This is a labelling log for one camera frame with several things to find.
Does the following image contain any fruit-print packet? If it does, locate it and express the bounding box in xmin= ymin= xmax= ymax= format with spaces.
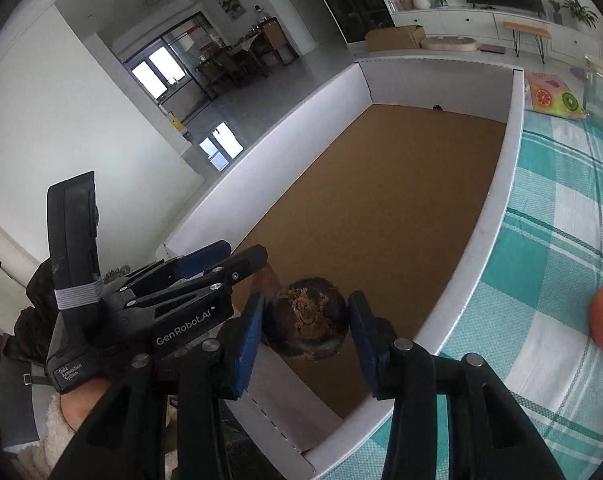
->
xmin=525 ymin=72 xmax=590 ymax=120

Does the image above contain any wooden side table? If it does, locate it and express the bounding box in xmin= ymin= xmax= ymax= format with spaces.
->
xmin=502 ymin=20 xmax=553 ymax=64

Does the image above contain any white TV cabinet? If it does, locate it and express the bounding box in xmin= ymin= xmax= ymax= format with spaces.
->
xmin=388 ymin=4 xmax=603 ymax=62

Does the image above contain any teal white plaid tablecloth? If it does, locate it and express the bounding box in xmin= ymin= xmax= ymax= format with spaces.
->
xmin=366 ymin=107 xmax=603 ymax=480

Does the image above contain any wall painting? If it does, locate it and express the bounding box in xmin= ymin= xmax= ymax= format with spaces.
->
xmin=215 ymin=0 xmax=247 ymax=22

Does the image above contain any person's left forearm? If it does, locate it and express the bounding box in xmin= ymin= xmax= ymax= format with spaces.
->
xmin=10 ymin=382 xmax=113 ymax=480

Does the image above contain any dark dining table with chairs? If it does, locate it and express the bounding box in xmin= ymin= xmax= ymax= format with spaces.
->
xmin=196 ymin=16 xmax=298 ymax=97

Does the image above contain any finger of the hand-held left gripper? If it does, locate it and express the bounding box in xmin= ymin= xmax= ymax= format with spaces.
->
xmin=104 ymin=240 xmax=232 ymax=295
xmin=126 ymin=245 xmax=269 ymax=312

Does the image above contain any black clothing pile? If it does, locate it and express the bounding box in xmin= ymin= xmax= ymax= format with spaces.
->
xmin=0 ymin=259 xmax=66 ymax=362

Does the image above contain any gold-rimmed glass jar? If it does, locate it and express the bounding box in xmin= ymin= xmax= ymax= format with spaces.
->
xmin=583 ymin=53 xmax=603 ymax=134

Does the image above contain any dark purple mangosteen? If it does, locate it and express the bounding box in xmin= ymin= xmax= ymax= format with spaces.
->
xmin=264 ymin=276 xmax=351 ymax=361

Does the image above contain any beige oval pet bed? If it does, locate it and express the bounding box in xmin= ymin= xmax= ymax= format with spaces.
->
xmin=421 ymin=34 xmax=480 ymax=53

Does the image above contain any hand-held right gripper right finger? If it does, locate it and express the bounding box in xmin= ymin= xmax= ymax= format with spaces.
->
xmin=347 ymin=290 xmax=567 ymax=480

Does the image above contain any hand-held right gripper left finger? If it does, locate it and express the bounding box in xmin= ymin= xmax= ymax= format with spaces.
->
xmin=46 ymin=290 xmax=268 ymax=480

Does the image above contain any large leafy potted plant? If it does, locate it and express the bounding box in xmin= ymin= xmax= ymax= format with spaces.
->
xmin=558 ymin=0 xmax=600 ymax=29

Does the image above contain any brown cardboard box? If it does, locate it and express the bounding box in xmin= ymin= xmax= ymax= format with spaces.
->
xmin=364 ymin=24 xmax=427 ymax=53

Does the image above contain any balcony glass door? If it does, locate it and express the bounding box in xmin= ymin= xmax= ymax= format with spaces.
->
xmin=123 ymin=12 xmax=223 ymax=112

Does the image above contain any large white cardboard box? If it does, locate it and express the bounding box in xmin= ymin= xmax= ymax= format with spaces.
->
xmin=163 ymin=57 xmax=525 ymax=479

